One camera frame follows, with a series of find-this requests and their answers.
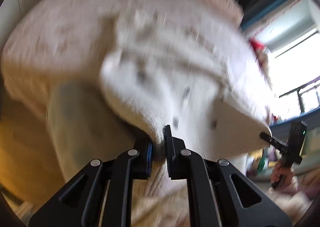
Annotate cream knit sweater black hearts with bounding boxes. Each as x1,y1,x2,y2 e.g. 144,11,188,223
99,10,272,160

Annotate red and cream clothes pile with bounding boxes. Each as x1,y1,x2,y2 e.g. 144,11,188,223
249,38,272,88

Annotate pink floral bedspread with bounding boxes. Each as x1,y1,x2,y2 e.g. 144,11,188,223
1,0,273,227

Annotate person right hand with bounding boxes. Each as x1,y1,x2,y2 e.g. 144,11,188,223
271,160,298,193

